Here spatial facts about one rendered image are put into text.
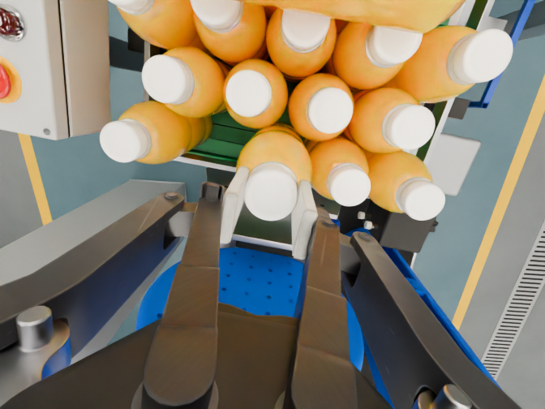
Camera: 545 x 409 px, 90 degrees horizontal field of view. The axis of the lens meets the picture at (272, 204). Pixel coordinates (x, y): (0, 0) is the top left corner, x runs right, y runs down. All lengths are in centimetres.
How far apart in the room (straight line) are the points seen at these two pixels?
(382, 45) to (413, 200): 14
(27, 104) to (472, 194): 172
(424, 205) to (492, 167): 146
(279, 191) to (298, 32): 13
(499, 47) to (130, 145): 33
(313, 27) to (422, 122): 12
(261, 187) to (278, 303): 23
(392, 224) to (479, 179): 132
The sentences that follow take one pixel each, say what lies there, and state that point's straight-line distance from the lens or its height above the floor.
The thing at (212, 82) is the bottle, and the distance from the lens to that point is 32.
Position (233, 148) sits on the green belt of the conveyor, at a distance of 49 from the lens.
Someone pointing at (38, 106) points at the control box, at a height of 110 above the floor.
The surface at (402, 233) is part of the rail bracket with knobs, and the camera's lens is 46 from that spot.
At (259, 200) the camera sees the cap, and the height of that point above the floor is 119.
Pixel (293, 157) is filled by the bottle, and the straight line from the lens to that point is 23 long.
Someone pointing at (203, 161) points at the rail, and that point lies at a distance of 43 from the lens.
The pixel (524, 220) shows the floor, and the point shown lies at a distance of 199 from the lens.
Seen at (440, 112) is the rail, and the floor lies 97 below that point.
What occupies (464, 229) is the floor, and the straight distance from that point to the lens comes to 182.
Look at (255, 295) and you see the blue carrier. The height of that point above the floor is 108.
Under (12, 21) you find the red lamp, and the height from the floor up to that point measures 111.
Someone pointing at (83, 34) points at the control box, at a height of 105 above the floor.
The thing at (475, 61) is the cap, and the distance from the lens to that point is 30.
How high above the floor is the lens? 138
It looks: 69 degrees down
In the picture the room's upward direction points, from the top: 174 degrees counter-clockwise
